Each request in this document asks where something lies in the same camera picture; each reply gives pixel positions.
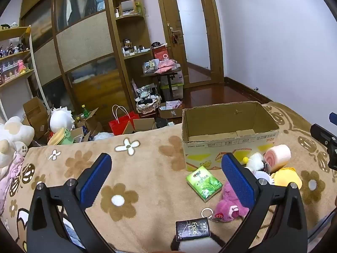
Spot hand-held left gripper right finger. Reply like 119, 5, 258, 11
221, 152, 308, 253

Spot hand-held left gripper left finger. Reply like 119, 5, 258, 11
26, 152, 114, 253

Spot pink bear plush keychain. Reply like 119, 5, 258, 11
201, 180, 250, 223

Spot white fluffy plush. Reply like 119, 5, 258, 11
242, 153, 268, 176

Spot green tissue pack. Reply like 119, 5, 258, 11
186, 166, 224, 203

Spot yellow plush toy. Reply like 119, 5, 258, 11
270, 167, 303, 190

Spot pink roll cake plush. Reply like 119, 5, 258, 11
264, 144, 291, 173

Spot green frog toy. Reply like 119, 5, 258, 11
47, 128, 73, 145

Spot red paper shopping bag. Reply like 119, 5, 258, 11
109, 105, 140, 136

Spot black tissue pack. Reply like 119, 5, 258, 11
175, 217, 212, 241

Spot white round plush head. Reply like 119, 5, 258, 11
50, 106, 76, 133

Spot small brown cardboard box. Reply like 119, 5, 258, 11
132, 118, 158, 133

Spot pink cloth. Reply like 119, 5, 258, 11
0, 153, 27, 215

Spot tall open cardboard box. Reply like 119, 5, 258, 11
22, 97, 52, 140

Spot lace-trimmed basket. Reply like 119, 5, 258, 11
135, 94, 162, 115

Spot cream plush bear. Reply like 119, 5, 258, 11
0, 116, 35, 168

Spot flat cardboard box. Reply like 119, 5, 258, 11
158, 101, 184, 118

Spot green-lidded storage bin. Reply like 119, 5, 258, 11
160, 82, 185, 100

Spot small dark side table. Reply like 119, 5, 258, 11
141, 67, 183, 101

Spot pink packets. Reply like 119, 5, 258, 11
154, 59, 180, 74

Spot wooden wardrobe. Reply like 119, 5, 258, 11
20, 0, 132, 132

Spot red gift box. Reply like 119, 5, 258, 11
152, 45, 170, 61

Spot wooden corner shelf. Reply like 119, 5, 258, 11
110, 0, 160, 111

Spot wooden door with glass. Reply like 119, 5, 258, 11
155, 0, 225, 89

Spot wall shelf of figurines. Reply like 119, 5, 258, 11
0, 22, 36, 86

